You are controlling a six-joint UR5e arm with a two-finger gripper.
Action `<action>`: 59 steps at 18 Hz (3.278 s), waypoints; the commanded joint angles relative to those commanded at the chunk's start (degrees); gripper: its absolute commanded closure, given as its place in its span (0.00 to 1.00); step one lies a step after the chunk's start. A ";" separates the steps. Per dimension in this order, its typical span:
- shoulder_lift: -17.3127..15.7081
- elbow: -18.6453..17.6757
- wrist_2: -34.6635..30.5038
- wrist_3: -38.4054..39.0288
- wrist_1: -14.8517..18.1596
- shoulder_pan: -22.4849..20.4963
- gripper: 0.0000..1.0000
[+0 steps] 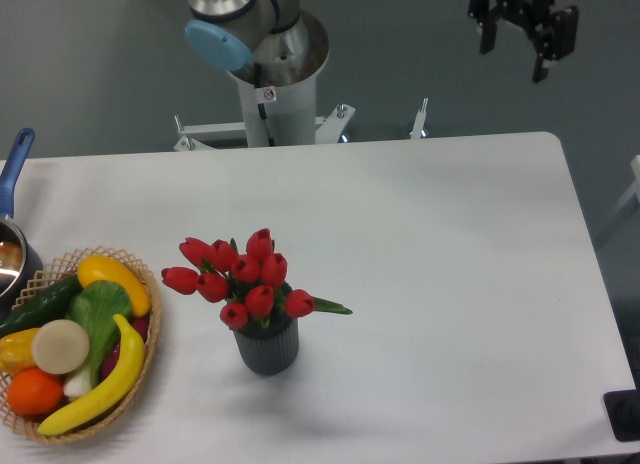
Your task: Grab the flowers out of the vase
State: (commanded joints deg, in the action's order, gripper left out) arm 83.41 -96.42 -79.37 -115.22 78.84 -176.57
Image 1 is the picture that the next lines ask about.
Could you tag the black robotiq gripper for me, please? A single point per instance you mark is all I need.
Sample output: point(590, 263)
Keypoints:
point(554, 32)

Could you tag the black device at table edge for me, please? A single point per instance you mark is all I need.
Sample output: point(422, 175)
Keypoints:
point(623, 412)

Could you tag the red purple vegetable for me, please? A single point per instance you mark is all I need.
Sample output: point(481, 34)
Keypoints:
point(141, 325)

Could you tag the round beige disc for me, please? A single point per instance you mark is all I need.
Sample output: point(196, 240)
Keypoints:
point(60, 347)

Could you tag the yellow squash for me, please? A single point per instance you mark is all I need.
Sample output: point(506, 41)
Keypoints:
point(99, 267)

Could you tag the orange fruit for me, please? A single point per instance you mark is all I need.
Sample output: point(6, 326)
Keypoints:
point(33, 392)

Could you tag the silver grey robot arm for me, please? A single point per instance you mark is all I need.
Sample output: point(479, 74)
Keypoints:
point(276, 43)

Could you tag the woven wicker basket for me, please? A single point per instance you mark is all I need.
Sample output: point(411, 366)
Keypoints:
point(57, 270)

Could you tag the blue handled saucepan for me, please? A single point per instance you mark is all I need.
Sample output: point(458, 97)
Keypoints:
point(19, 261)

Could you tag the red tulip bouquet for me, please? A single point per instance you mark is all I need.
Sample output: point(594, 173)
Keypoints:
point(250, 285)

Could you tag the yellow bell pepper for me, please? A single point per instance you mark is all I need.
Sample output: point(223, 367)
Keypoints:
point(16, 353)

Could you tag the green cucumber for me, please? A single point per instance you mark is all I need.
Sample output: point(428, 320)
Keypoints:
point(48, 305)

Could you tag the dark grey ribbed vase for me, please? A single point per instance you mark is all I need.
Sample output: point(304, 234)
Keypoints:
point(270, 345)

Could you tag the yellow banana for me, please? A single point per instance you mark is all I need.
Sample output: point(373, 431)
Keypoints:
point(109, 392)

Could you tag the white furniture frame right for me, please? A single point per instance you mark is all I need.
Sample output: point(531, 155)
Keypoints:
point(625, 206)

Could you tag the green bok choy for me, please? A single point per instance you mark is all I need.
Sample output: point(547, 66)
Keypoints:
point(93, 309)

